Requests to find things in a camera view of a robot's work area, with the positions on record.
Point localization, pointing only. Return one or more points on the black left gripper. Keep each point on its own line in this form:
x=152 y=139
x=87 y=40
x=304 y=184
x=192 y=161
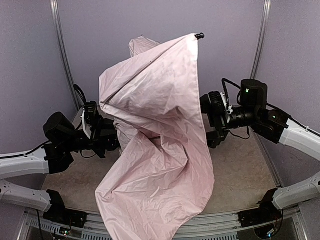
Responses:
x=106 y=136

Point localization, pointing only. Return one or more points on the pink folding umbrella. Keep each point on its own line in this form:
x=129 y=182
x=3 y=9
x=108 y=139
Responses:
x=165 y=170

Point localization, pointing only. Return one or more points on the aluminium corner post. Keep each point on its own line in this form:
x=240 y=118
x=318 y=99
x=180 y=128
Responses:
x=54 y=6
x=261 y=38

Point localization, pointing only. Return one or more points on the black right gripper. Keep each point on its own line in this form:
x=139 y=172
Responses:
x=216 y=128

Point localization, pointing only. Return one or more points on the left rear aluminium corner post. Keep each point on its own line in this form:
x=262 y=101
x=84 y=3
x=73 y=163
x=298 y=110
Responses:
x=54 y=6

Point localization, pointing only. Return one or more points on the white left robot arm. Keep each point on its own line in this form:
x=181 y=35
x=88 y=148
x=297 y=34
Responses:
x=52 y=157

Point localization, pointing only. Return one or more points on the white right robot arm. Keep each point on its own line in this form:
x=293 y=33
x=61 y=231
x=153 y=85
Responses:
x=268 y=121

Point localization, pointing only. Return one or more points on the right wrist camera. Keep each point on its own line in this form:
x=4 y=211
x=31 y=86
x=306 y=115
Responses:
x=227 y=106

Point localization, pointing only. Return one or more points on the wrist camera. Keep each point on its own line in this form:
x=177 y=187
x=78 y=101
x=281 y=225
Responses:
x=89 y=118
x=227 y=106

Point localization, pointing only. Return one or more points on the right rear aluminium corner post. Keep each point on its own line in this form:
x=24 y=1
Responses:
x=261 y=38

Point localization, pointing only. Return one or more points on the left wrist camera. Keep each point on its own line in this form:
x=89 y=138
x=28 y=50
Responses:
x=89 y=118

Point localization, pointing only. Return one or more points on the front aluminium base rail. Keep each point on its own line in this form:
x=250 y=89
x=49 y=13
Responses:
x=260 y=223

